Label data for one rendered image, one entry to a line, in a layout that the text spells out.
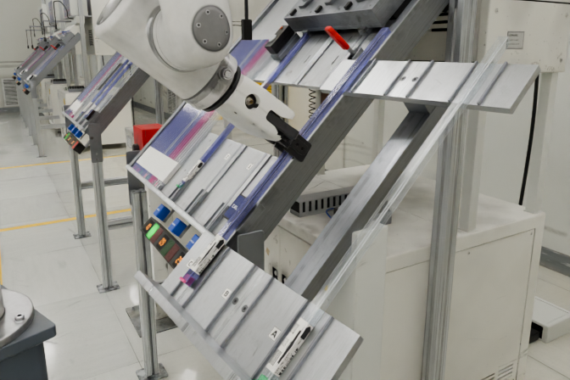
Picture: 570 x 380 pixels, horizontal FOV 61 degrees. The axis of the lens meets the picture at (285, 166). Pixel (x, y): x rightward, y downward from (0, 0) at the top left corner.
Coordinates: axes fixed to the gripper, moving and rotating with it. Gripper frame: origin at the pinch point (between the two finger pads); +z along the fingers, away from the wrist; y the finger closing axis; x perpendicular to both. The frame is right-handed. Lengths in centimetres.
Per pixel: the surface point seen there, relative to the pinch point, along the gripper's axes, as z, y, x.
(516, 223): 79, 6, -23
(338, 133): 15.3, 10.4, -10.0
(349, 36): 16.0, 24.5, -33.6
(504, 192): 192, 79, -72
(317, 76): 14.4, 24.9, -21.5
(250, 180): 10.2, 20.4, 5.6
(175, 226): 7.9, 32.3, 21.0
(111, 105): 19, 156, -3
